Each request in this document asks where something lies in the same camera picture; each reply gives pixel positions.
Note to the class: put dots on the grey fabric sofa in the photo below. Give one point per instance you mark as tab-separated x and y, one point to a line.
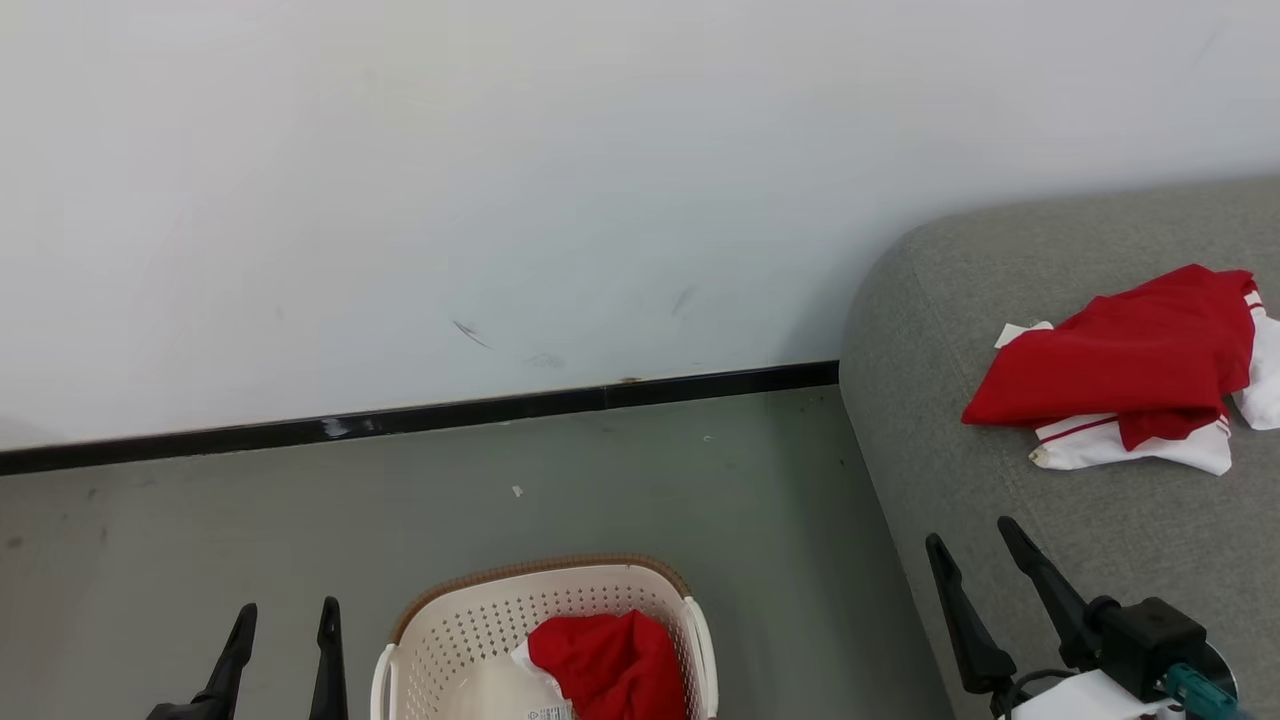
1050	560

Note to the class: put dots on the black wall baseboard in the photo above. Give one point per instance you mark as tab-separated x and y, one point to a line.
400	418

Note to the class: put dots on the cream perforated laundry basket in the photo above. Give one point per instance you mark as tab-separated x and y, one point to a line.
470	620

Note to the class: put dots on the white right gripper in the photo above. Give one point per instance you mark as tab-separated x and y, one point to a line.
1090	700

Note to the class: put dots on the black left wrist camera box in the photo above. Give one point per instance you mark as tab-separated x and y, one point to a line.
180	712

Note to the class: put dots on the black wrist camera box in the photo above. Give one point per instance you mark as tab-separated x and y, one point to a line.
180	712
1150	640

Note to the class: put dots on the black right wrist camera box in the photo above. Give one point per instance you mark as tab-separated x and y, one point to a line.
1150	640

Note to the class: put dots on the printed basket label sticker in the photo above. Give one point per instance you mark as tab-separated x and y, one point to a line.
548	712

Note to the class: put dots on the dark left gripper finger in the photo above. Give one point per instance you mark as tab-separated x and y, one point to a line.
329	670
232	670

